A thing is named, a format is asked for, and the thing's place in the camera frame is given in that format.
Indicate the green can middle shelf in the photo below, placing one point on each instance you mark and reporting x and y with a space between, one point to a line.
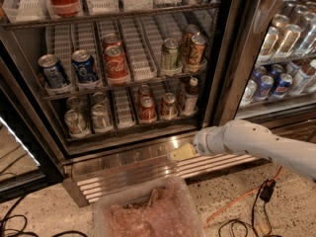
170 54

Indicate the red coke can front middle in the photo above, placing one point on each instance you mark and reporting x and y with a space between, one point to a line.
115 62

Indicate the orange brown can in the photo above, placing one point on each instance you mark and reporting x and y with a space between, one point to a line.
196 50
187 34

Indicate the red coke can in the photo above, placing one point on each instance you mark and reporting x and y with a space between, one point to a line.
115 62
144 91
147 111
110 39

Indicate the silver can front left bottom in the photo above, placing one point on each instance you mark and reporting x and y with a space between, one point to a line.
76 124

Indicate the red coke can rear bottom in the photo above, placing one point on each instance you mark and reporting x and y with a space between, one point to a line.
144 91

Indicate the red coke can front bottom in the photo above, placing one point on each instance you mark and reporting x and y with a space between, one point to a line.
147 111

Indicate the blue pepsi can far left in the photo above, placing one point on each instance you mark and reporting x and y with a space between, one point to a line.
53 72

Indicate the white can right fridge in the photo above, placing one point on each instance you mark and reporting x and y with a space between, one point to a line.
248 93

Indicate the blue pepsi can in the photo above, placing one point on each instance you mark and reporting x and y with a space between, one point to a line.
84 65
281 86
53 72

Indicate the black power adapter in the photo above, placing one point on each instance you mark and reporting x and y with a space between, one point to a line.
267 190

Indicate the silver can rear left bottom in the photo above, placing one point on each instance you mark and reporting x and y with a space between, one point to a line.
75 103

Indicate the fridge glass door right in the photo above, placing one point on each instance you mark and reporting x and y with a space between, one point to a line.
240 31

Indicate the dark glass bottle white label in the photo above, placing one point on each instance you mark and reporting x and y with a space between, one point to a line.
190 96

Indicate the brown can bottom shelf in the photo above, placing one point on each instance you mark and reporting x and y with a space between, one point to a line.
168 106

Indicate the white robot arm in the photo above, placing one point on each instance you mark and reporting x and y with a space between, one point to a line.
241 137

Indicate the silver can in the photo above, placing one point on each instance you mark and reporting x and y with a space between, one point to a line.
76 124
100 118
99 98
75 103

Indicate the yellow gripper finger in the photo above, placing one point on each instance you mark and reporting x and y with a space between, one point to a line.
184 152

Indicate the stainless fridge base grille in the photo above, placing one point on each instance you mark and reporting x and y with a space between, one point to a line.
107 163

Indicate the orange brown can front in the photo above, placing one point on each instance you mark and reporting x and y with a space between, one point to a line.
196 50

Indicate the blue pepsi can right fridge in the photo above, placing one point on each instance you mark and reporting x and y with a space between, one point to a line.
265 84

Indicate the red coke can rear middle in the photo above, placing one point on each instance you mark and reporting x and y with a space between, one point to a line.
110 39

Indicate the orange brown can rear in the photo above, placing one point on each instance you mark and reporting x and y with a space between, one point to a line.
187 34

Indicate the clear plastic bin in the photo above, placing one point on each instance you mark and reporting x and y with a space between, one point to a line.
160 208

